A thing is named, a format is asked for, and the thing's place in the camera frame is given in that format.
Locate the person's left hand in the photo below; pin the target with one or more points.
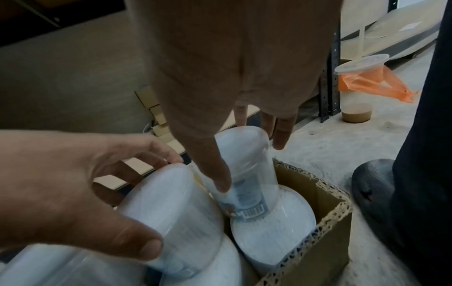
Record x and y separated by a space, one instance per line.
53 181

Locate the cotton bud tub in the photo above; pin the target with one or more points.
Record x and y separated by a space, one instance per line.
176 212
250 173

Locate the tall small brown carton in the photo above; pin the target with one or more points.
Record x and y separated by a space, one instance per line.
148 96

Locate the person's right hand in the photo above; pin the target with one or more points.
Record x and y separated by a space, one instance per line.
229 55

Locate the cardboard box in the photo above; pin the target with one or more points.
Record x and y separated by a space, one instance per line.
317 251

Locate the plastic drink cup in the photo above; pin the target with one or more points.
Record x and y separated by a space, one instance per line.
356 113

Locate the cotton swab tubs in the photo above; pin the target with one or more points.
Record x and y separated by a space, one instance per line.
275 237

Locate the person's right dark shoe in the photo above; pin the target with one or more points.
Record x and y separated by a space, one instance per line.
370 184

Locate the person's right leg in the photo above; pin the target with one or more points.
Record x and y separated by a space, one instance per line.
423 167

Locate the orange plastic bag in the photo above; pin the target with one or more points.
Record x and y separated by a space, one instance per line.
385 81

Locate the flat small brown carton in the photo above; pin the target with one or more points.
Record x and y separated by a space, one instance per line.
167 134

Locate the pale drinking straw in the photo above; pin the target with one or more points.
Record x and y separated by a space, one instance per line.
362 42

